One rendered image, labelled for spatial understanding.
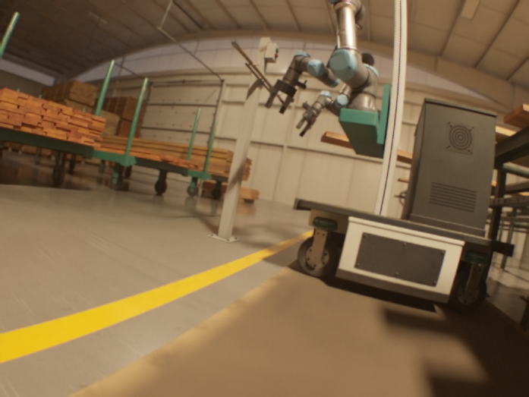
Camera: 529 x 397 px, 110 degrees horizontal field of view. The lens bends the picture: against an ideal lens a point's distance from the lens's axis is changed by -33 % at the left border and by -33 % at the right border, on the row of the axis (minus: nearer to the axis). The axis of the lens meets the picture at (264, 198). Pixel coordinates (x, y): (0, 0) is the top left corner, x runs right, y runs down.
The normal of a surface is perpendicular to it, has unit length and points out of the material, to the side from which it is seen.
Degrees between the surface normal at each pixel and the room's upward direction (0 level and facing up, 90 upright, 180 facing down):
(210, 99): 90
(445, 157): 90
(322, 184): 90
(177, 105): 90
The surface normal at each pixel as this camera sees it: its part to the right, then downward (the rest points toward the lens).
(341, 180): -0.30, -0.07
